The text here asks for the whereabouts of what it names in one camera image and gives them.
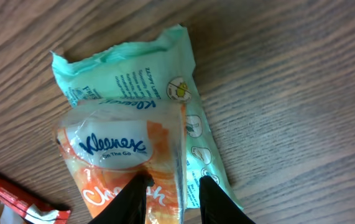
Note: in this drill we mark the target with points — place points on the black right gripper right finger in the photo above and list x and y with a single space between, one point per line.
216 206

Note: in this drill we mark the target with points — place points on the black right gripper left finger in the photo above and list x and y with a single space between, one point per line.
129 205

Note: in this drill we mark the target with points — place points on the orange small box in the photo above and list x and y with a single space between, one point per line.
106 142

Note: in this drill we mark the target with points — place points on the red stick sachet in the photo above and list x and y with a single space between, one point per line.
29 206

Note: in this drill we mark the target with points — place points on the teal wipes packet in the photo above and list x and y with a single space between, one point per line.
163 69

